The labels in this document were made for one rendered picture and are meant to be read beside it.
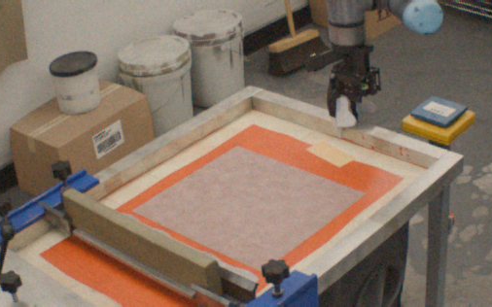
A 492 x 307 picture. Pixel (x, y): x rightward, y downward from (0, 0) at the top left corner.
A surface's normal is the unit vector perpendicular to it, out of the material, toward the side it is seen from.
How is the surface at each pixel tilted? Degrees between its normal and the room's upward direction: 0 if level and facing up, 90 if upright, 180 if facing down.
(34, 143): 88
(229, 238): 0
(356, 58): 90
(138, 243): 90
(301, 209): 0
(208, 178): 0
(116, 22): 90
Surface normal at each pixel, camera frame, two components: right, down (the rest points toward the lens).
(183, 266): -0.68, 0.42
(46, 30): 0.73, 0.27
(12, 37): 0.23, 0.43
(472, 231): -0.10, -0.87
